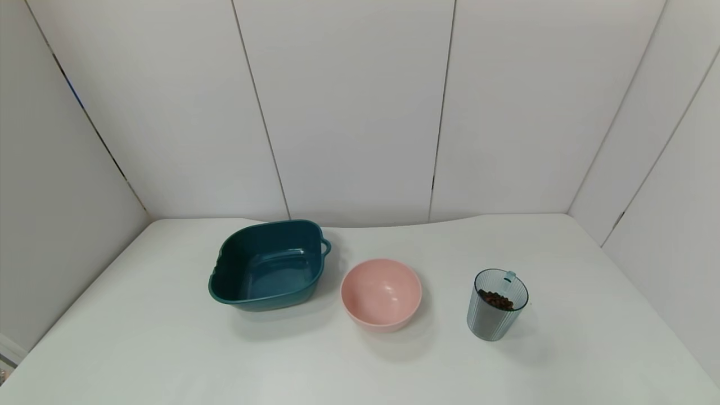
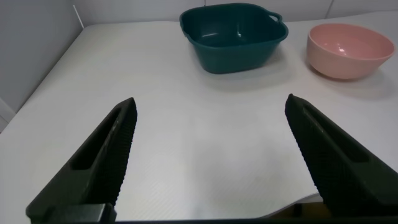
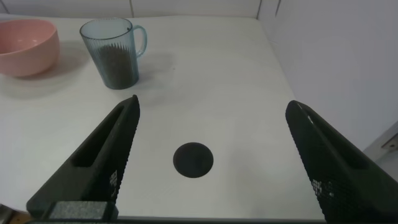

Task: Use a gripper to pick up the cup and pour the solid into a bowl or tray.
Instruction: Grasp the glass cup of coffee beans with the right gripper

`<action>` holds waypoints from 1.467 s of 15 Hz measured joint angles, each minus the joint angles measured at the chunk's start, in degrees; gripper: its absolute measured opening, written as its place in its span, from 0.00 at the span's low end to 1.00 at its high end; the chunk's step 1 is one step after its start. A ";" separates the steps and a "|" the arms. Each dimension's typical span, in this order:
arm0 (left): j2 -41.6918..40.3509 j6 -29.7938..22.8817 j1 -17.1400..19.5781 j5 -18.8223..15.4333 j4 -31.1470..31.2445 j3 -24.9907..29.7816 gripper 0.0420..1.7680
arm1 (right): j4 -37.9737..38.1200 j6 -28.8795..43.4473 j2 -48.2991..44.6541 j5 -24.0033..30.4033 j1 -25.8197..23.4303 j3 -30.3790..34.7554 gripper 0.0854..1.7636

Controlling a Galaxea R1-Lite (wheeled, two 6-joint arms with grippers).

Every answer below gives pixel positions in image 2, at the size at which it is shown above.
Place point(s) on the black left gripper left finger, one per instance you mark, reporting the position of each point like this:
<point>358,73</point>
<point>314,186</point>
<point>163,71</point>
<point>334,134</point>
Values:
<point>102,161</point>

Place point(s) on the pink round bowl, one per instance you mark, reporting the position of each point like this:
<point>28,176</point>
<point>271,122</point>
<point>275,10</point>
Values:
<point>348,59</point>

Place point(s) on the dark green plastic basin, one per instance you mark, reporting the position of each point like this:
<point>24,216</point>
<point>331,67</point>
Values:
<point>236,59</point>

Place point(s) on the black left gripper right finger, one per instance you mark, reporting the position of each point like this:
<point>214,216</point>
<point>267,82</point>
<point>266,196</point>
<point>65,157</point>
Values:
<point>339,168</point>

